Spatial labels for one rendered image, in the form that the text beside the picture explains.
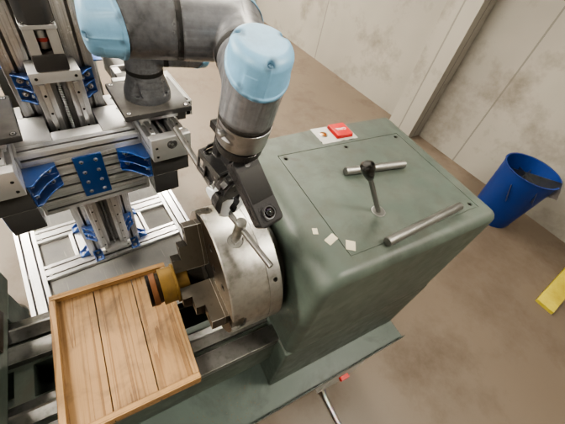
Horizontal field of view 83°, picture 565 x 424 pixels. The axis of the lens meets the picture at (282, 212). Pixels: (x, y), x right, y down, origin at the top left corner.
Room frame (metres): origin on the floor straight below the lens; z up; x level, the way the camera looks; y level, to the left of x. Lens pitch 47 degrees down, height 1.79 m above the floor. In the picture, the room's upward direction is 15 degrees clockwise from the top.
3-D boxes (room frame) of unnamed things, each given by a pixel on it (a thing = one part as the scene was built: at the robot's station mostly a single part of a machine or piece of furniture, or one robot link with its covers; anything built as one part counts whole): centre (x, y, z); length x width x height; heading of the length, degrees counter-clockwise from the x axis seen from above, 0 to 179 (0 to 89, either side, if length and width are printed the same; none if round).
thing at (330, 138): (0.87, -0.09, 1.23); 0.13 x 0.08 x 0.06; 129
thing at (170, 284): (0.34, 0.22, 1.08); 0.09 x 0.09 x 0.09; 39
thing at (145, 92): (0.95, 0.56, 1.21); 0.15 x 0.15 x 0.10
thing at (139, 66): (0.96, 0.55, 1.33); 0.13 x 0.12 x 0.14; 119
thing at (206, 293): (0.31, 0.10, 1.08); 0.12 x 0.11 x 0.05; 39
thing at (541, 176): (2.28, -1.84, 0.28); 0.49 x 0.45 x 0.57; 49
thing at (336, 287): (0.70, -0.20, 1.06); 0.59 x 0.48 x 0.39; 129
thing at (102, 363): (0.25, 0.32, 0.89); 0.36 x 0.30 x 0.04; 39
